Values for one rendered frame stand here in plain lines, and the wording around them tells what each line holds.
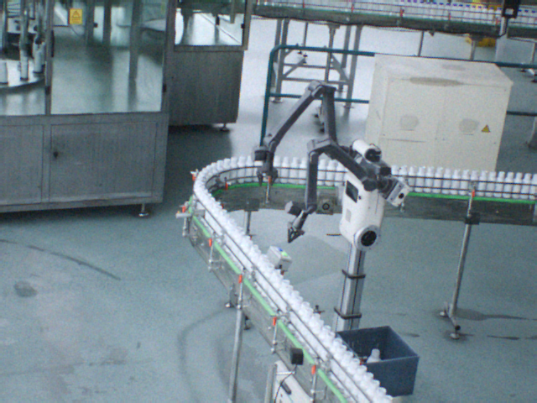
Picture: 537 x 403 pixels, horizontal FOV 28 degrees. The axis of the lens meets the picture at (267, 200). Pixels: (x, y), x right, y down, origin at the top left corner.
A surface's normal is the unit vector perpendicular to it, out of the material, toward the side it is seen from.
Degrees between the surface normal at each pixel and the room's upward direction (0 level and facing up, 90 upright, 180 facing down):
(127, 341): 0
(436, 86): 90
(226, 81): 90
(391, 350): 90
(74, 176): 90
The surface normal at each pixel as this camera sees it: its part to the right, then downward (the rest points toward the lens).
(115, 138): 0.38, 0.40
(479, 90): 0.08, 0.39
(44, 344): 0.11, -0.92
